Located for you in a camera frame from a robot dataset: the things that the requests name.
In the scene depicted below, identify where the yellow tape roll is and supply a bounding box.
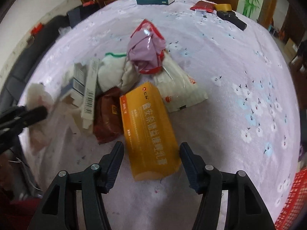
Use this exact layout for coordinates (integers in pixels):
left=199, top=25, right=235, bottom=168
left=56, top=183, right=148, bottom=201
left=214, top=4, right=232, bottom=12

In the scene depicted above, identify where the purple red wrapper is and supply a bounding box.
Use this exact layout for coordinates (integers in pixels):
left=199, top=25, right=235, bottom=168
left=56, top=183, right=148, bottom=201
left=126, top=19, right=166, bottom=75

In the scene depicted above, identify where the white cotton glove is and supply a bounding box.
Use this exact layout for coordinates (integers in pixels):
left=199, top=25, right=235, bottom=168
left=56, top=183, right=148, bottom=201
left=97, top=53, right=139, bottom=94

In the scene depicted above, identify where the orange medicine box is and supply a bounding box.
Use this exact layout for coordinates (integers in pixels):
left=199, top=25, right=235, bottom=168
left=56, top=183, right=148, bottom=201
left=120, top=82, right=181, bottom=181

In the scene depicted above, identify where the lilac floral tablecloth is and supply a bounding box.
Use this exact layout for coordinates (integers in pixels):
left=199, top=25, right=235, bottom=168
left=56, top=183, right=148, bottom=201
left=20, top=0, right=300, bottom=229

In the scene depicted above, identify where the white striped plastic bag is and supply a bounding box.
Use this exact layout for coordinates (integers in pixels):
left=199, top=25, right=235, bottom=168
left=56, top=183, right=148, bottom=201
left=153, top=52, right=208, bottom=113

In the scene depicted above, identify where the red plastic mesh basket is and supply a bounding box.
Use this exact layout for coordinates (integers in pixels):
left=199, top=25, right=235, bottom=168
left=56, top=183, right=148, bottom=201
left=275, top=168, right=306, bottom=229

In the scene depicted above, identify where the black pouch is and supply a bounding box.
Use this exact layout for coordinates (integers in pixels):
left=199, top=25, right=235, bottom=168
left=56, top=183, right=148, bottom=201
left=216, top=10, right=247, bottom=31

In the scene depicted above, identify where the brown red snack packet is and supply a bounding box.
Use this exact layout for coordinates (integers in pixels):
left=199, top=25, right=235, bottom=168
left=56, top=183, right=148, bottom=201
left=93, top=87, right=123, bottom=144

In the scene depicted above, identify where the blue white medicine box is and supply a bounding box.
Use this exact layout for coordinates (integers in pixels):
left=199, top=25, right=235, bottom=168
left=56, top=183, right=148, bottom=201
left=59, top=63, right=87, bottom=108

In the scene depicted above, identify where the black sofa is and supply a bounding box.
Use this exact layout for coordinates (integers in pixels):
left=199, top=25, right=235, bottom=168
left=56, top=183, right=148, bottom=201
left=1, top=15, right=70, bottom=112

